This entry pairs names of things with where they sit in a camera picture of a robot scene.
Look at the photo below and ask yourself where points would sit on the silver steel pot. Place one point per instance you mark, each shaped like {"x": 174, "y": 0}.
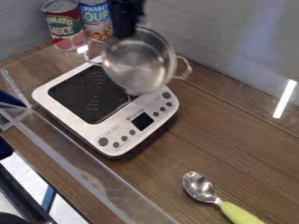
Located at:
{"x": 141, "y": 62}

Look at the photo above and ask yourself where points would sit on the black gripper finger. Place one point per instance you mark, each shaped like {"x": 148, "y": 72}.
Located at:
{"x": 126, "y": 15}

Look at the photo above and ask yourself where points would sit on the white and black stove top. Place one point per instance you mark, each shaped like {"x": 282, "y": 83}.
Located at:
{"x": 113, "y": 120}

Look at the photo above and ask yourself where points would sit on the clear acrylic left bracket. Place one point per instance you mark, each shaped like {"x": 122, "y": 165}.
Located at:
{"x": 15, "y": 108}

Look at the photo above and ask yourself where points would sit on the alphabet soup can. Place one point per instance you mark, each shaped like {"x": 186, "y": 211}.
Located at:
{"x": 97, "y": 18}

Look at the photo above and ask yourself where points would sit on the clear acrylic front barrier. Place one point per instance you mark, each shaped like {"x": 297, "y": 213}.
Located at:
{"x": 100, "y": 194}

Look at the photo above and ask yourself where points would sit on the blue cloth object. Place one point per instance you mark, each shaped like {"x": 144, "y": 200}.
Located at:
{"x": 9, "y": 99}

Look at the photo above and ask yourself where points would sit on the tomato sauce can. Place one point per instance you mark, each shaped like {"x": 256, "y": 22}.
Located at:
{"x": 65, "y": 24}

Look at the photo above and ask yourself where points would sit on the spoon with green handle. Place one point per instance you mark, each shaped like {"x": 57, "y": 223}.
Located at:
{"x": 201, "y": 190}

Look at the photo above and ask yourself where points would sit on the black and blue stand frame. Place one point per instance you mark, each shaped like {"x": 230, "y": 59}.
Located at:
{"x": 23, "y": 202}

